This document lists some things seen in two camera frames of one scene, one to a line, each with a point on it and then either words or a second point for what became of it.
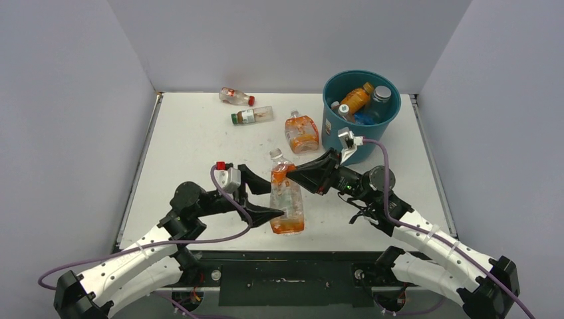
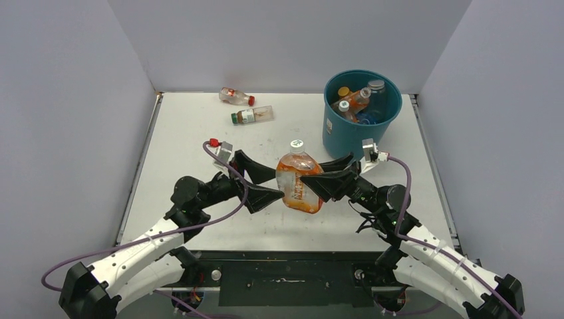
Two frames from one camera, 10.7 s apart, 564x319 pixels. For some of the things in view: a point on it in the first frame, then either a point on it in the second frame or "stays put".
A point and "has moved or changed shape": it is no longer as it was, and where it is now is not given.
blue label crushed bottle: (364, 118) stays put
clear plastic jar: (380, 106) has moved or changed shape
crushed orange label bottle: (302, 133) to (298, 197)
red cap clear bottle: (233, 96) stays put
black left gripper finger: (259, 214) to (257, 198)
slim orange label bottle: (284, 196) to (358, 100)
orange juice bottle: (356, 98) to (345, 92)
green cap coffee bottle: (253, 115) stays put
